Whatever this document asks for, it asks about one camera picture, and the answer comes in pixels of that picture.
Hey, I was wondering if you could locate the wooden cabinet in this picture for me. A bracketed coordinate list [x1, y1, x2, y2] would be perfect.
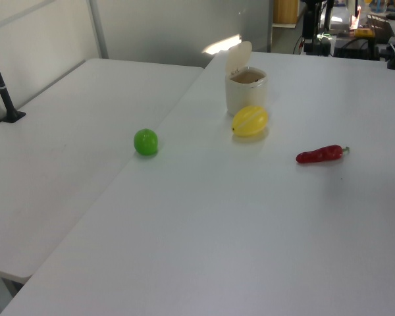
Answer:
[273, 0, 299, 26]

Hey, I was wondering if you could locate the black box with yellow tool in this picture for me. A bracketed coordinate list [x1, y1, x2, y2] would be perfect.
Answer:
[353, 13, 395, 43]

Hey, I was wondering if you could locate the black equipment stand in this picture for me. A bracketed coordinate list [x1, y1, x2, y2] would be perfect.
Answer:
[301, 0, 334, 55]

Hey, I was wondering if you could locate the red toy chili pepper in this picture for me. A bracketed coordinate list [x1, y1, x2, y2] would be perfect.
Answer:
[295, 144, 351, 165]

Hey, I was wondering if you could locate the yellow toy melon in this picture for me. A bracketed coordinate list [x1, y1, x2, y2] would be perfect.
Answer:
[231, 105, 270, 138]

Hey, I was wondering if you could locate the white round bin lid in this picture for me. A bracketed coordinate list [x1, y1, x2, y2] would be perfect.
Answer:
[225, 40, 253, 75]

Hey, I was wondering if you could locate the black camera stand pole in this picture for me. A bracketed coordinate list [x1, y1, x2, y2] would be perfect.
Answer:
[0, 32, 26, 124]

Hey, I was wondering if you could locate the green toy lime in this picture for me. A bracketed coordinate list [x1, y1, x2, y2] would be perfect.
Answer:
[133, 128, 159, 157]

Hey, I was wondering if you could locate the white cup with lid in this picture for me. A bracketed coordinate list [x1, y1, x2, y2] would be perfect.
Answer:
[224, 66, 268, 117]

